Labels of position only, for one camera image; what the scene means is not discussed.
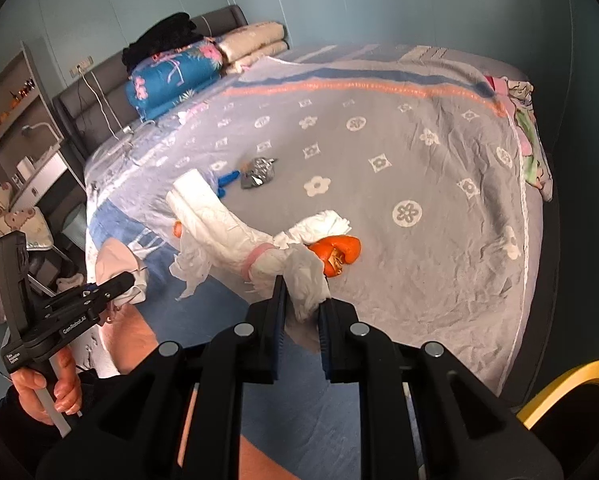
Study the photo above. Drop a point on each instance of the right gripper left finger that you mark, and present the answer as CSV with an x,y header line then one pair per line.
x,y
275,322

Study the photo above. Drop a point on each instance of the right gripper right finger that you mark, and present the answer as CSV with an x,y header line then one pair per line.
x,y
326,338

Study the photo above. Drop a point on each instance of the white paper bundle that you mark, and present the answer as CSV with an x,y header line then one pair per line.
x,y
214,237

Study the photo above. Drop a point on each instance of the pink white cloth bundle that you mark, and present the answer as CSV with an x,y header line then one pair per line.
x,y
114,257

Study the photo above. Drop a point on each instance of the yellow rimmed trash bin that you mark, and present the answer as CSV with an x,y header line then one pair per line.
x,y
547,398

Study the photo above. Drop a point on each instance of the person left hand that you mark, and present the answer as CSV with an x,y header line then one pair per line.
x,y
67,389

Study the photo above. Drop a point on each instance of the blue nitrile glove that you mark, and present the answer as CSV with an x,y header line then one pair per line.
x,y
224,181

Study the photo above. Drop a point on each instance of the grey snack packet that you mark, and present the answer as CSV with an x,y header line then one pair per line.
x,y
258,172

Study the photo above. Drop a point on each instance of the white desk lamp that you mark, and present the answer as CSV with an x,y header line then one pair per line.
x,y
42,129

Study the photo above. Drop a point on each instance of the patterned bed quilt cover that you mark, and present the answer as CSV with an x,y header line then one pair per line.
x,y
414,149

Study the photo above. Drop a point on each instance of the grey padded headboard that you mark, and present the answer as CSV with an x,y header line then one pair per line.
x,y
82,108

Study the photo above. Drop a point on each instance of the blue floral folded quilt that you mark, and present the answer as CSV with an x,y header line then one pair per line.
x,y
166,79

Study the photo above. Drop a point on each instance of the beige folded quilt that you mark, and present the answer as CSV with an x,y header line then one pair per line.
x,y
245,45

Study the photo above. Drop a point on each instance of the floral sheet at bed edge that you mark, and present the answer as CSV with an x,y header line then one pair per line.
x,y
517,97

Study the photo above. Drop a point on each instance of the black folded blanket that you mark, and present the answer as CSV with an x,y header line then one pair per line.
x,y
174,32

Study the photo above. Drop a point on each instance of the wall power socket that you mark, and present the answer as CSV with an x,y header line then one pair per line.
x,y
82,67

